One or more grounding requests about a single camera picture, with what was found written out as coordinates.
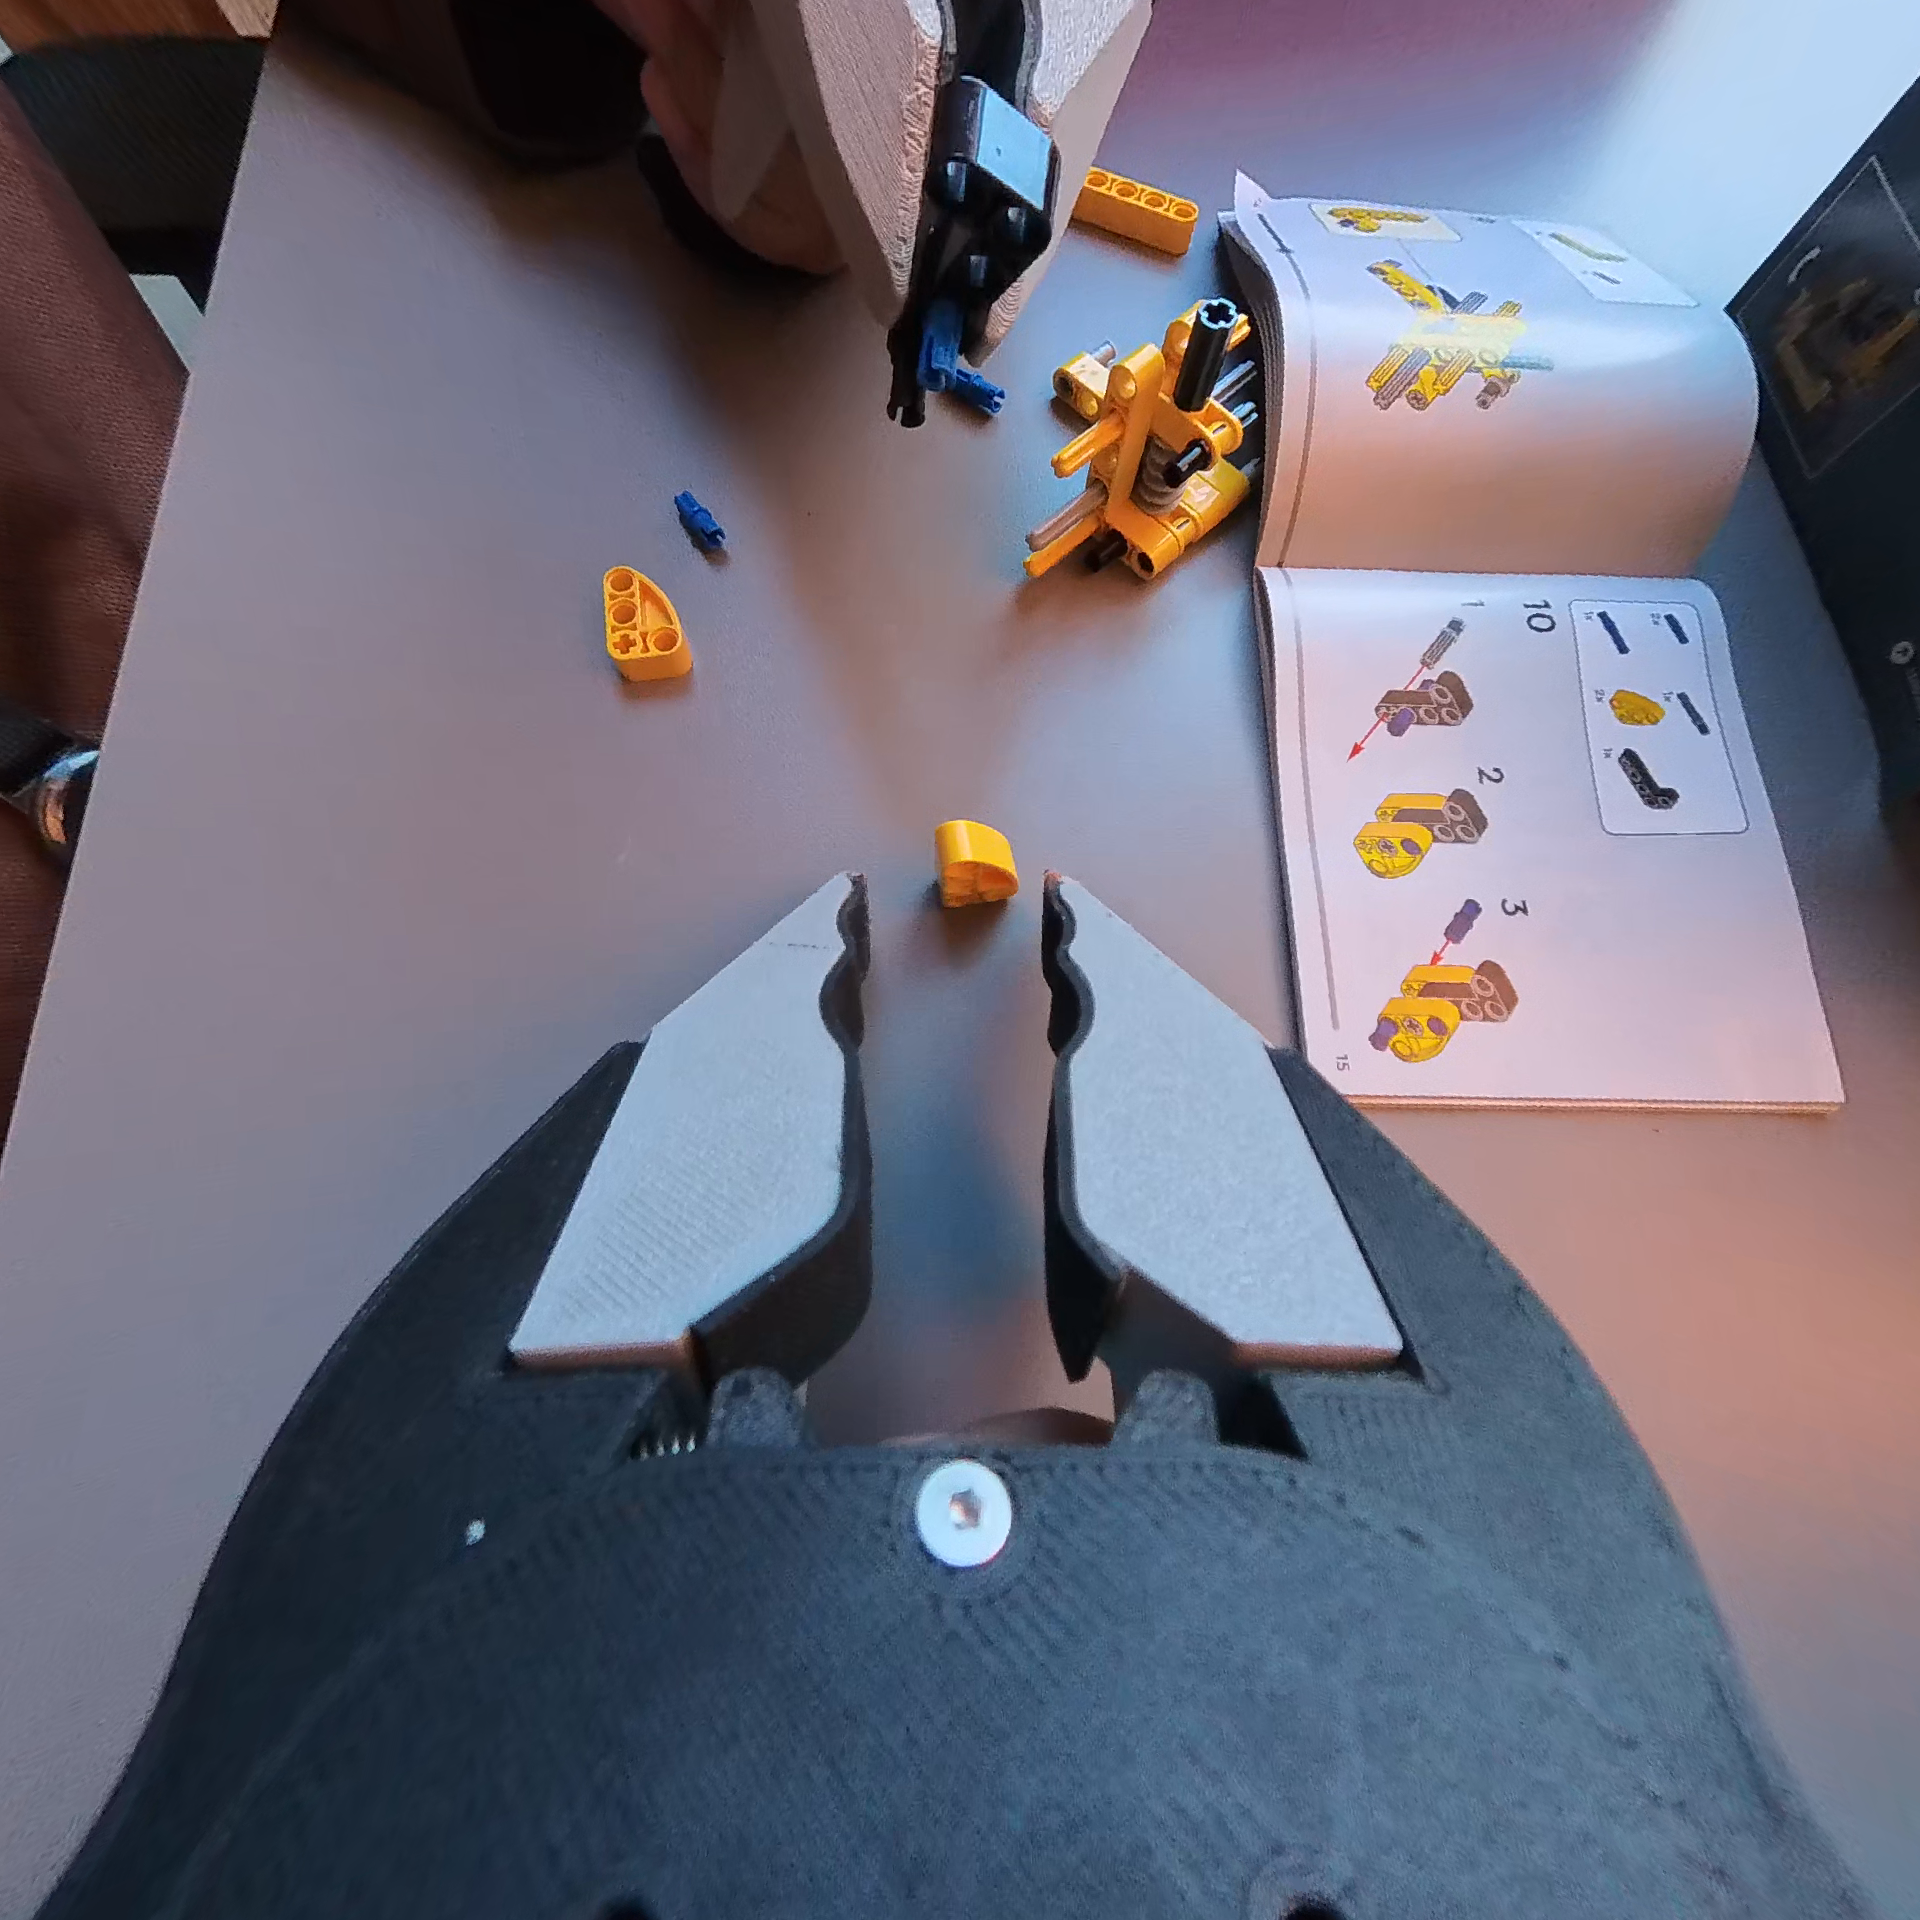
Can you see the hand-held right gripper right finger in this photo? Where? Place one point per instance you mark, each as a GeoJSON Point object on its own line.
{"type": "Point", "coordinates": [1215, 1171]}

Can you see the lego instruction booklet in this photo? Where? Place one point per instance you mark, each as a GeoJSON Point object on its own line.
{"type": "Point", "coordinates": [1531, 420]}

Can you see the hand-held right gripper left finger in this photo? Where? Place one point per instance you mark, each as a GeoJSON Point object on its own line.
{"type": "Point", "coordinates": [704, 1171]}

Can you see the yellow curved lego piece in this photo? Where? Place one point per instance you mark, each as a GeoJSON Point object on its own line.
{"type": "Point", "coordinates": [974, 858]}
{"type": "Point", "coordinates": [644, 630]}

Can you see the black cardboard box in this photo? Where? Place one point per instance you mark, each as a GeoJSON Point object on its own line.
{"type": "Point", "coordinates": [1844, 451]}

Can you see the blue lego pin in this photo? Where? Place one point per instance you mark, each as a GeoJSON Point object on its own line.
{"type": "Point", "coordinates": [949, 361]}
{"type": "Point", "coordinates": [698, 521]}

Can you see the yellow lego assembly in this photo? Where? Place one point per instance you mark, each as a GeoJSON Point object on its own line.
{"type": "Point", "coordinates": [1149, 451]}

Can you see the person's left hand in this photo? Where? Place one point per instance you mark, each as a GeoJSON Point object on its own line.
{"type": "Point", "coordinates": [704, 105]}

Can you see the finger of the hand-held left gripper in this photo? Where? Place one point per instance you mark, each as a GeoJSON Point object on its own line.
{"type": "Point", "coordinates": [1094, 74]}
{"type": "Point", "coordinates": [870, 121]}

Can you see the yellow straight lego beam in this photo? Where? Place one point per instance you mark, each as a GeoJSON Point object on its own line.
{"type": "Point", "coordinates": [1136, 207]}

